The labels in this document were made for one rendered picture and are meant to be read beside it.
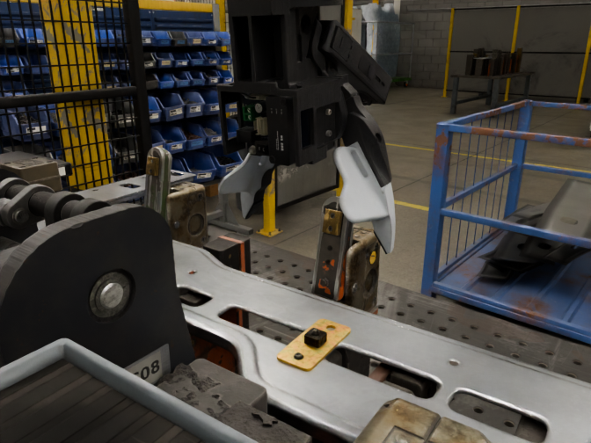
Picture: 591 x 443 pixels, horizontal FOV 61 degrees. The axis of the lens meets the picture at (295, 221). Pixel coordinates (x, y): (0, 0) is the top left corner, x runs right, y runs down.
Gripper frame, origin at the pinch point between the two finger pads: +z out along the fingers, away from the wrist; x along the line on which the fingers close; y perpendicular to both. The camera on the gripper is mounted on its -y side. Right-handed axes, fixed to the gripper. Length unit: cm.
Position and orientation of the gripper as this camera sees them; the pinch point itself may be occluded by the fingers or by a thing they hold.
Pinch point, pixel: (316, 232)
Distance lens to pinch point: 45.2
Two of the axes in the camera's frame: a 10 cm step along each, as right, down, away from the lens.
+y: -5.7, 3.5, -7.4
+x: 8.2, 1.9, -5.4
